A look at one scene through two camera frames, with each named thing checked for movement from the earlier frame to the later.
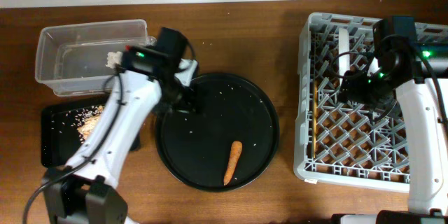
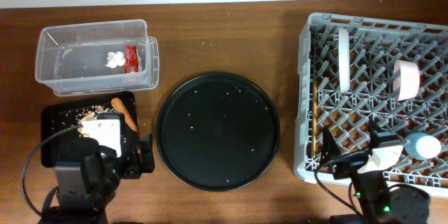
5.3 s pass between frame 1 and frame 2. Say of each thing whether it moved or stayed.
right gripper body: moved
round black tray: stayed
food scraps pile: stayed
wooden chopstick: stayed
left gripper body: moved
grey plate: stayed
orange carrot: moved
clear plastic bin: stayed
